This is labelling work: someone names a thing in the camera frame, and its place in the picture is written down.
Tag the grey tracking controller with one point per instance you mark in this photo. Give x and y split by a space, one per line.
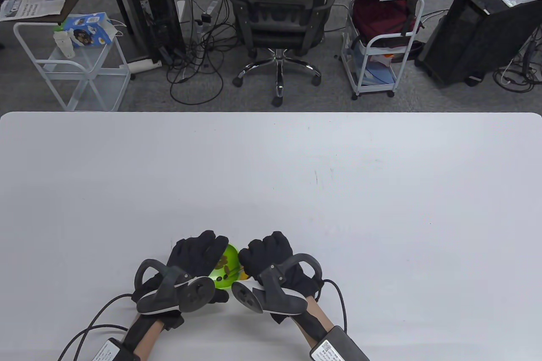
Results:
279 299
197 295

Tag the green plastic bowl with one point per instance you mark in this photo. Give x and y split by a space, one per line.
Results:
230 259

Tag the white rolling cart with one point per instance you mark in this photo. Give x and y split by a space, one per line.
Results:
413 39

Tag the person's left hand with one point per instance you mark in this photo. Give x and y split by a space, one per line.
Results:
194 251

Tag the white plastic bottle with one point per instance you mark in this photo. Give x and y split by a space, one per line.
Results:
65 43

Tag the pile of tan beans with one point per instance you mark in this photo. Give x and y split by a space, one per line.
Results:
223 261

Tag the person's right hand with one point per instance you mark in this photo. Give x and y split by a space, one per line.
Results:
266 251

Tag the person's left forearm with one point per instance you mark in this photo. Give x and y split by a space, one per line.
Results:
146 337

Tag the metal tweezers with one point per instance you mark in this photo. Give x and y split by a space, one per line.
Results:
237 269

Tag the folded newspaper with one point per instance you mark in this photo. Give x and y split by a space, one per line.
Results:
34 6

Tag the person's right forearm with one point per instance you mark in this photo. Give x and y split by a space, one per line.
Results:
315 321

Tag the black box with white label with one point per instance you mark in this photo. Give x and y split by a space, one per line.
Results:
338 346
112 350

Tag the black computer tower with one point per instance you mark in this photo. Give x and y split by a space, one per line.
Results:
156 14

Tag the white power strip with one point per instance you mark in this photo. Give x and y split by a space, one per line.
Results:
142 65

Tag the grey power strip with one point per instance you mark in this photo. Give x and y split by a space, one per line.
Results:
209 9

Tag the red backpack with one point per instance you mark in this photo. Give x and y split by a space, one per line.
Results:
377 18

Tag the blue cardboard box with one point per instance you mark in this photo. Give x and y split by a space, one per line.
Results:
87 28

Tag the large black computer case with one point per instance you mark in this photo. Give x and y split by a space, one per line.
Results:
474 31

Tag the blue bag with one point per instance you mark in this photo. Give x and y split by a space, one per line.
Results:
381 75

